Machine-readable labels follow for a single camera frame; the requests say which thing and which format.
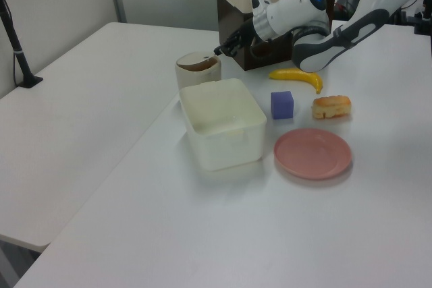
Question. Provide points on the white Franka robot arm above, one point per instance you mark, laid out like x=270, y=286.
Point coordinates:
x=297, y=8

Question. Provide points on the small beige trash can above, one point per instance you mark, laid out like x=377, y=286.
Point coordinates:
x=199, y=77

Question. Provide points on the pink plate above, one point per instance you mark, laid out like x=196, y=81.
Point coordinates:
x=312, y=153

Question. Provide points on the purple cube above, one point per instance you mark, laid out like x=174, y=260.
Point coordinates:
x=281, y=106

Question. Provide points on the toasted bread loaf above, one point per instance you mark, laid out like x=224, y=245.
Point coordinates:
x=332, y=107

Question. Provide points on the yellow banana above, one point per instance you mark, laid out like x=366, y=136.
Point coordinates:
x=297, y=73

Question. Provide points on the black camera stand pole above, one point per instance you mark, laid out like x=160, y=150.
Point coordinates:
x=18, y=52

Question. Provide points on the dark brown drawer box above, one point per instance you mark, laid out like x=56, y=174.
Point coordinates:
x=229, y=21

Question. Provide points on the beige trash can lid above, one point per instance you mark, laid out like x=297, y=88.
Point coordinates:
x=195, y=58

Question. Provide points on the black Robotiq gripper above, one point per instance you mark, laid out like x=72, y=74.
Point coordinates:
x=244, y=36

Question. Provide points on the black clamp mount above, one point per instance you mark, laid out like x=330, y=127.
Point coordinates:
x=420, y=18

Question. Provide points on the cream plastic bin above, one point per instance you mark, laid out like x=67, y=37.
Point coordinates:
x=226, y=146

